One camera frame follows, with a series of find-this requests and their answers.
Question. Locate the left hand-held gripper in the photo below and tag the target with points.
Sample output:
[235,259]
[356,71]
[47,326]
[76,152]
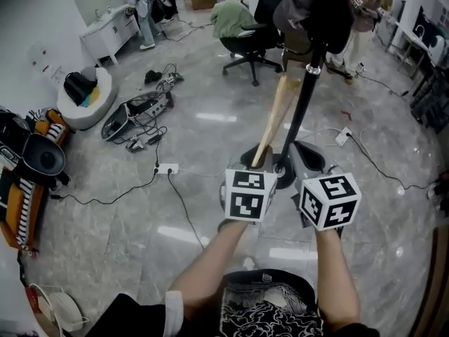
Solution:
[245,195]

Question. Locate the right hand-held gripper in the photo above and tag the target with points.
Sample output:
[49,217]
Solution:
[329,202]

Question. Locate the black coat stand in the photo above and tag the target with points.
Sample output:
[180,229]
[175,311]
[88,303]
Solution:
[304,100]

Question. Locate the person's left forearm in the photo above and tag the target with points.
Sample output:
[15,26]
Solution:
[210,265]

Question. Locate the person's right forearm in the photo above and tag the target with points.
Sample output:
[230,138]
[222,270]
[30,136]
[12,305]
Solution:
[336,279]

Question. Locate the white power strip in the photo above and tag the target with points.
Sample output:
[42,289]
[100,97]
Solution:
[343,136]
[165,169]

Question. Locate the red floor scrap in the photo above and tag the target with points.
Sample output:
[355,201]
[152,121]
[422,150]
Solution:
[348,114]

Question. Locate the black office chair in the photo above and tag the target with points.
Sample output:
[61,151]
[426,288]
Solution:
[252,44]

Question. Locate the spare gripper on floor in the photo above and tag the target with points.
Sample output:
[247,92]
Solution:
[135,144]
[172,80]

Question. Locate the grey device shell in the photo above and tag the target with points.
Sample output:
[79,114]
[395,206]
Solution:
[140,111]

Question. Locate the black cloth on floor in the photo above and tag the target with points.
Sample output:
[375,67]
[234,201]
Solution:
[153,77]

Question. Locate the black hanging garment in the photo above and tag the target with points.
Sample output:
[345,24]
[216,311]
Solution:
[331,12]

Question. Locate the person's black patterned shirt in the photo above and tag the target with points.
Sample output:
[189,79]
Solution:
[270,307]

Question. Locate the grey cap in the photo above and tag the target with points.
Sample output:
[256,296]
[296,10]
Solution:
[293,9]

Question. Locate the white round seat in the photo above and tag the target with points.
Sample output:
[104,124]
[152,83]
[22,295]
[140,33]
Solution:
[101,107]

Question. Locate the yellow blue cloth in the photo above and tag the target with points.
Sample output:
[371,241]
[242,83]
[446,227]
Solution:
[89,99]

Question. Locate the black monitor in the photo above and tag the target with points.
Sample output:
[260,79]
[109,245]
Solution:
[428,30]

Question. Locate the black backpack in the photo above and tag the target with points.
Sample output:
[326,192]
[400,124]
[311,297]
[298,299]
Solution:
[79,86]

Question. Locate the white cabinet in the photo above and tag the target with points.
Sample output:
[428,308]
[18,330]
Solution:
[108,33]

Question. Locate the orange striped sofa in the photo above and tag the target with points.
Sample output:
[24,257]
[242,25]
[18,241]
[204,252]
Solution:
[24,202]

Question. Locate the white fan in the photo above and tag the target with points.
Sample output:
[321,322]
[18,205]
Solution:
[65,307]

